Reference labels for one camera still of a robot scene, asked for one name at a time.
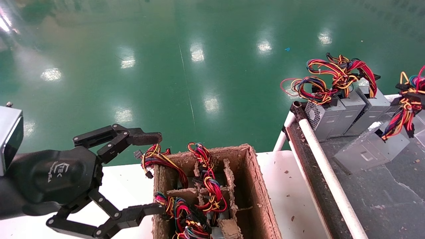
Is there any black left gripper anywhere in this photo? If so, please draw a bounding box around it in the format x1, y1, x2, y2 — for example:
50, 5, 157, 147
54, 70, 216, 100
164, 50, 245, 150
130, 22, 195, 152
7, 124, 165, 239

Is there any brown cardboard divider insert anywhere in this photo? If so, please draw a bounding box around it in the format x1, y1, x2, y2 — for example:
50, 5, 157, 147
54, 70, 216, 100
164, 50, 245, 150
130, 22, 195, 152
166, 159, 246, 239

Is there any colourful wire bundle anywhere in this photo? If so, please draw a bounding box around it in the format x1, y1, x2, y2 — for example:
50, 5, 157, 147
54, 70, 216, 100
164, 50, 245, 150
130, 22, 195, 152
153, 192, 213, 239

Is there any long white conveyor rail pipe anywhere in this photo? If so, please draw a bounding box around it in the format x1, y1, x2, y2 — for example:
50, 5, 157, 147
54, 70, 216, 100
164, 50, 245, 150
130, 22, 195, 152
297, 118, 369, 239

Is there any grey power supply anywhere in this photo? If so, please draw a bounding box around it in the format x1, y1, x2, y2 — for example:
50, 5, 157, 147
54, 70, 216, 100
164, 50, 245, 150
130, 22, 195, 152
334, 65, 425, 175
187, 142, 228, 213
345, 59, 393, 136
281, 76, 346, 141
306, 55, 366, 137
133, 143, 189, 190

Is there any short white support pipe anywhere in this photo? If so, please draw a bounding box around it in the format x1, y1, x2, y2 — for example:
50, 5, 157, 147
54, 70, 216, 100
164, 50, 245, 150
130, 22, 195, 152
273, 111, 297, 152

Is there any dark conveyor belt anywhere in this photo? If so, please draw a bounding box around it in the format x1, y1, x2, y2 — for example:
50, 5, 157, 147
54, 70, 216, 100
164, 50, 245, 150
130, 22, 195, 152
319, 110, 425, 239

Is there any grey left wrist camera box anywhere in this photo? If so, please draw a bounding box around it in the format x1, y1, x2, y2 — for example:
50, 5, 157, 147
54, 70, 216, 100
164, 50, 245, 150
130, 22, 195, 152
0, 102, 24, 176

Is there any brown cardboard box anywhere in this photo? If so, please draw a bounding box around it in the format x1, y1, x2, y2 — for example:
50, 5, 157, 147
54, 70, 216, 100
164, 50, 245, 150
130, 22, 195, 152
152, 143, 281, 239

